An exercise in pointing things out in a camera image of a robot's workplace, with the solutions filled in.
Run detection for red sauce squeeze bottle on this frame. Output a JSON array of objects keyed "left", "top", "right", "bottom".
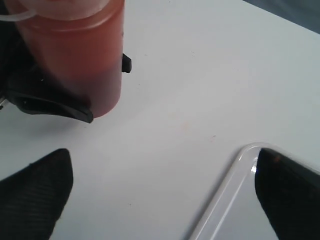
[{"left": 16, "top": 0, "right": 125, "bottom": 118}]

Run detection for white rectangular plastic tray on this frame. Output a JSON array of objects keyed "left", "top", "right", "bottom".
[{"left": 189, "top": 142, "right": 320, "bottom": 240}]

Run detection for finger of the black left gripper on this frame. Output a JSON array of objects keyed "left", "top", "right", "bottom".
[{"left": 121, "top": 53, "right": 132, "bottom": 73}]

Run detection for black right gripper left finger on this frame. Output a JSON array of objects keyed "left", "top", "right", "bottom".
[{"left": 0, "top": 148, "right": 74, "bottom": 240}]

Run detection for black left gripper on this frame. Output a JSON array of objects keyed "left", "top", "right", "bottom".
[{"left": 0, "top": 0, "right": 95, "bottom": 124}]

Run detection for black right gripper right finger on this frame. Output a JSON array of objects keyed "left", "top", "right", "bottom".
[{"left": 254, "top": 148, "right": 320, "bottom": 240}]

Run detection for grey backdrop cloth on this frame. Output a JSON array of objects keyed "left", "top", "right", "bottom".
[{"left": 246, "top": 0, "right": 320, "bottom": 34}]

